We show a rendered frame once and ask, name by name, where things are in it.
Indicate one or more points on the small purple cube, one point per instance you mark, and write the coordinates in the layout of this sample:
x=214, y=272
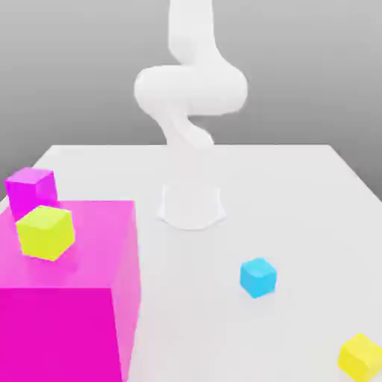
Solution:
x=25, y=191

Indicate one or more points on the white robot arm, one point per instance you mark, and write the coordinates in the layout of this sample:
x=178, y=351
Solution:
x=191, y=89

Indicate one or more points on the small blue cube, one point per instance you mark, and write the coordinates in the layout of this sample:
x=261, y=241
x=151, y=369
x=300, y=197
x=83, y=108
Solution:
x=258, y=279

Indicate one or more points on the large pink box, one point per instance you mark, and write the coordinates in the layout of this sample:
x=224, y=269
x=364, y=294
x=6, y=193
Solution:
x=74, y=298

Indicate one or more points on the small lime cube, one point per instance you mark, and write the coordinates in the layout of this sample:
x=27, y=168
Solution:
x=44, y=235

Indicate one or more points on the small yellow cube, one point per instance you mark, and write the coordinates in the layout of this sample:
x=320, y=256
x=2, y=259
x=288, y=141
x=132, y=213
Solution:
x=361, y=358

